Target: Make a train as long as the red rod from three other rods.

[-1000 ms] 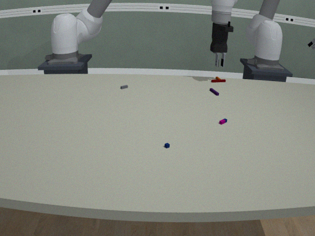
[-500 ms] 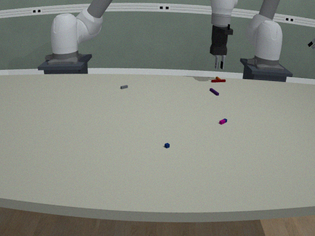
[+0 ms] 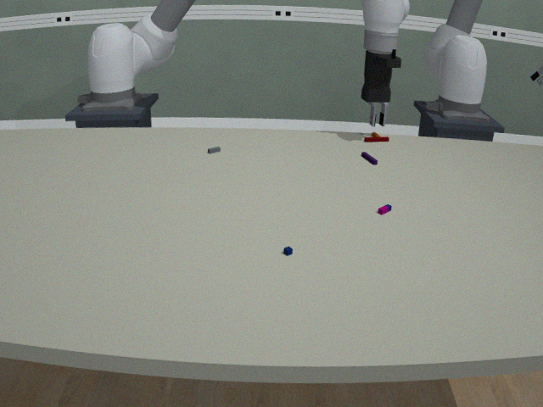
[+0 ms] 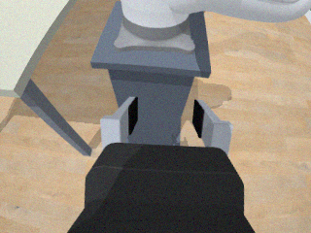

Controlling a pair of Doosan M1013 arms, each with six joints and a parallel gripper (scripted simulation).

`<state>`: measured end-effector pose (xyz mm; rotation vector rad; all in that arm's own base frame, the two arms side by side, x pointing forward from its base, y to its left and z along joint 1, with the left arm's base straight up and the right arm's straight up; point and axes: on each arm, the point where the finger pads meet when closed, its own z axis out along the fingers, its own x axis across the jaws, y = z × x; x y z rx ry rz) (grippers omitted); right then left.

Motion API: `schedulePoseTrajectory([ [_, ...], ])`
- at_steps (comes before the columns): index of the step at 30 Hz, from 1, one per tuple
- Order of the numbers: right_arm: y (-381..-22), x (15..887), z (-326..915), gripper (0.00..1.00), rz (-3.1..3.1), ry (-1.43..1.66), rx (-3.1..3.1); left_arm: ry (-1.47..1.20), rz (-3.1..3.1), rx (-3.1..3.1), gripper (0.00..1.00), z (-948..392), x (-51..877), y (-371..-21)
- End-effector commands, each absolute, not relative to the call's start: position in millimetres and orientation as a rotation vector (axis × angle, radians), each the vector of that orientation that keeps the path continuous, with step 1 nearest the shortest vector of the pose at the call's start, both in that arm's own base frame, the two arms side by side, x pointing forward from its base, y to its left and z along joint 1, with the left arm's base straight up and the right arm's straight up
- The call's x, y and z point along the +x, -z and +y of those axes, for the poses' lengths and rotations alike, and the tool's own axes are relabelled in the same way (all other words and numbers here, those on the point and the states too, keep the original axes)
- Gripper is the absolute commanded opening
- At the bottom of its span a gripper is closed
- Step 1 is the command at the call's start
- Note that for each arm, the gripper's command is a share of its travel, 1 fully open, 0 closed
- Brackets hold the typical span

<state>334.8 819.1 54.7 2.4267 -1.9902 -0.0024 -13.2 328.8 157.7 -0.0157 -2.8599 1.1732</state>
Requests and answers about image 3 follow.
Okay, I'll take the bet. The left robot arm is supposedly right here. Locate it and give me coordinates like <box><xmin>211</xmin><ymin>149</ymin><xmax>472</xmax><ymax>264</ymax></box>
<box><xmin>423</xmin><ymin>0</ymin><xmax>490</xmax><ymax>122</ymax></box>

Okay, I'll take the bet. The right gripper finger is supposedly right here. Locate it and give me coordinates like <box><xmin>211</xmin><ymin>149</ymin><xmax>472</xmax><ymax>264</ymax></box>
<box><xmin>367</xmin><ymin>102</ymin><xmax>377</xmax><ymax>126</ymax></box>
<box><xmin>379</xmin><ymin>103</ymin><xmax>389</xmax><ymax>126</ymax></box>

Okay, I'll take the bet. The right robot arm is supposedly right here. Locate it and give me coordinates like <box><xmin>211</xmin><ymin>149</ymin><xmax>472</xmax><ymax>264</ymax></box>
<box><xmin>77</xmin><ymin>0</ymin><xmax>410</xmax><ymax>112</ymax></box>

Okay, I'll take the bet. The purple rod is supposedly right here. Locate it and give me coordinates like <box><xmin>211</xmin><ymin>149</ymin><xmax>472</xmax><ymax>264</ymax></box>
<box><xmin>361</xmin><ymin>152</ymin><xmax>378</xmax><ymax>165</ymax></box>

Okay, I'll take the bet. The dark red flat bar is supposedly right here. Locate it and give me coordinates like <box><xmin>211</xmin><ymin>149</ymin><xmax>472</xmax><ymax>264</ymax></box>
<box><xmin>364</xmin><ymin>137</ymin><xmax>389</xmax><ymax>142</ymax></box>

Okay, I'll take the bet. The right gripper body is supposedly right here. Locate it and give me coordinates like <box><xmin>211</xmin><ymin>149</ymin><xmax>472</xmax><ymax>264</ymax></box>
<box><xmin>361</xmin><ymin>30</ymin><xmax>401</xmax><ymax>103</ymax></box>

